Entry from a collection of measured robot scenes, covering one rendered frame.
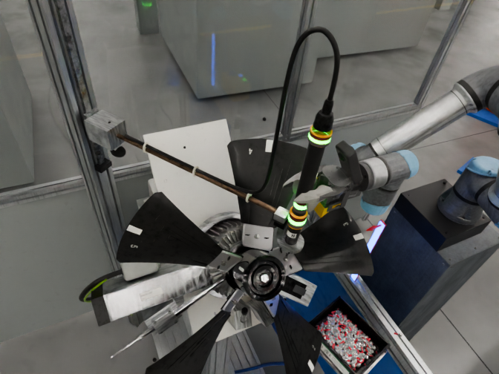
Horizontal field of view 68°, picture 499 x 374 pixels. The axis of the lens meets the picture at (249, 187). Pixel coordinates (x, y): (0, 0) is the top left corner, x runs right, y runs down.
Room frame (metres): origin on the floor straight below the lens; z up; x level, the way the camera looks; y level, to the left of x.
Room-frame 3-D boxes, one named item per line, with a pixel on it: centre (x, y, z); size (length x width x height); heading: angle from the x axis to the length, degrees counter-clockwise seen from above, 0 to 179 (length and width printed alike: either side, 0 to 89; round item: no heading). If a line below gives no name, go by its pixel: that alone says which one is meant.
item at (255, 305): (0.58, -0.10, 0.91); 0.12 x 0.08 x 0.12; 30
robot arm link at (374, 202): (0.74, -0.35, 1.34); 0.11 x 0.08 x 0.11; 15
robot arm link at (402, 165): (0.73, -0.36, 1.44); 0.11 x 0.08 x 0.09; 120
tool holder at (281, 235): (0.60, -0.11, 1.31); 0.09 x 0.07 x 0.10; 65
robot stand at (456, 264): (0.98, -0.78, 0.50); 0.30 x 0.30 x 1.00; 30
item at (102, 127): (0.86, 0.44, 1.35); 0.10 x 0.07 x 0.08; 65
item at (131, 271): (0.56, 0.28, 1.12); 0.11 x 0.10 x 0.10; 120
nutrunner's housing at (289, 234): (0.59, -0.12, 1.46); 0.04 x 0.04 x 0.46
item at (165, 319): (0.43, 0.18, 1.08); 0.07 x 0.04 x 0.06; 131
